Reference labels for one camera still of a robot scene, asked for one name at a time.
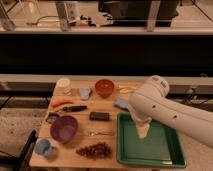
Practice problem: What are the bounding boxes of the blue sponge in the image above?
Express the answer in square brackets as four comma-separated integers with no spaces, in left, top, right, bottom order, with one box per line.
[115,98,128,111]

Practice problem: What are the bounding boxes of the wooden board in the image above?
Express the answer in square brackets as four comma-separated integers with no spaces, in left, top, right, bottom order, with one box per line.
[30,81,140,169]

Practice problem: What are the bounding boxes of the silver fork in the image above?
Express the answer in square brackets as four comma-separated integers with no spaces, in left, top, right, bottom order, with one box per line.
[81,131,114,136]

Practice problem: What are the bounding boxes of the purple bowl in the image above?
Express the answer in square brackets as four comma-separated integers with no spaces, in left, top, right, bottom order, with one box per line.
[50,115,78,143]

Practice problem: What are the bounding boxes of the orange carrot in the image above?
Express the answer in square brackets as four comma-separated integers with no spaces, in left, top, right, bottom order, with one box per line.
[51,99,73,107]

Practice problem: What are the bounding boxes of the white cup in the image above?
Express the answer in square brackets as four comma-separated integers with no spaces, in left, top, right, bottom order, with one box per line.
[56,77,71,95]

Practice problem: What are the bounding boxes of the light blue cloth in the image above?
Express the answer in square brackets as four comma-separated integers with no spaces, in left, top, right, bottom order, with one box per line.
[79,87,92,100]

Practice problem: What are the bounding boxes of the yellow banana peeler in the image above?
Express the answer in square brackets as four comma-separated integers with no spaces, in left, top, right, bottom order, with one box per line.
[118,85,136,94]

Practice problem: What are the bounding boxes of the black stand left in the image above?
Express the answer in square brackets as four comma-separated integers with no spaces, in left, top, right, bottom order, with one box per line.
[12,130,36,171]

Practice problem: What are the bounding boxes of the bunch of dark grapes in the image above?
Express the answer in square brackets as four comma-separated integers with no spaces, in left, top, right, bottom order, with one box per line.
[76,142,112,159]

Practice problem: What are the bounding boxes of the black rectangular block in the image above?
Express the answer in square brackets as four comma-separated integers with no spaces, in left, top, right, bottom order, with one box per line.
[89,112,110,121]

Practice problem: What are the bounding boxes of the blue mug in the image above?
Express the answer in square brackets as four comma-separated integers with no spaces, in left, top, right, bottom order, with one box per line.
[34,139,54,157]

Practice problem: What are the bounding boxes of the green plastic tray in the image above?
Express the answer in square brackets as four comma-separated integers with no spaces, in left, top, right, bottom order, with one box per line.
[116,113,186,168]

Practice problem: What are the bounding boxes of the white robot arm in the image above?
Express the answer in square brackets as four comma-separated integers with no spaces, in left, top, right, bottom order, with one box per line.
[128,75,213,148]

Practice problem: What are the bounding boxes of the small black clip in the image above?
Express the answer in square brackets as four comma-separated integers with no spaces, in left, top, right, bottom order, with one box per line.
[46,113,59,124]

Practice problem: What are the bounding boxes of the red bowl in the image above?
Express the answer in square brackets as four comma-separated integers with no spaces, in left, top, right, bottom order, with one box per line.
[95,79,114,98]

